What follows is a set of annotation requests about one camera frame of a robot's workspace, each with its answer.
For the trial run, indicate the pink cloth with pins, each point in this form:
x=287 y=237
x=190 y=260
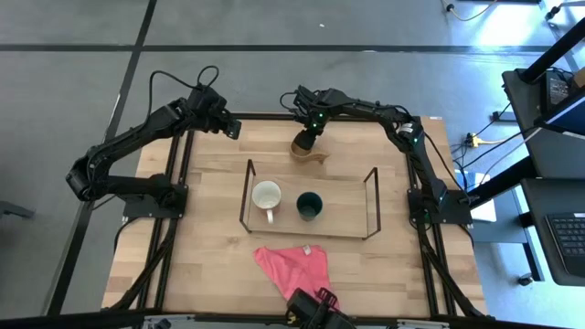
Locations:
x=292 y=269

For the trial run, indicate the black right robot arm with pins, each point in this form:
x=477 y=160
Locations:
x=388 y=119

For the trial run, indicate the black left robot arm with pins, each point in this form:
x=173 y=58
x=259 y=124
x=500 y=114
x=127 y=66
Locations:
x=128 y=137

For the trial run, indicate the black side desk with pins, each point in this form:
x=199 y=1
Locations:
x=525 y=137

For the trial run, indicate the black rig crossbar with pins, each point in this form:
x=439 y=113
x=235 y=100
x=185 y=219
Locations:
x=68 y=320

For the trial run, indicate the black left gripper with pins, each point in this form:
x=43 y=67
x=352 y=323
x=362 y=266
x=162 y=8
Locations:
x=208 y=109

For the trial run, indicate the black keyboard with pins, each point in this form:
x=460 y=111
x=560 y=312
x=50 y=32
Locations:
x=569 y=242

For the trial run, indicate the dark green cup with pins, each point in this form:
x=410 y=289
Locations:
x=309 y=208

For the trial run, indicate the black table frame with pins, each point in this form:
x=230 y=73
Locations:
x=265 y=117

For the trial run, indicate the yellow power strip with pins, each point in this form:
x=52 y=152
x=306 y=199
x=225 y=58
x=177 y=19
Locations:
x=474 y=139

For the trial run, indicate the black power adapter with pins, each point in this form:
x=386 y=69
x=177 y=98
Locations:
x=557 y=89

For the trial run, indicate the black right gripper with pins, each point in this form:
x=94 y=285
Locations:
x=313 y=114

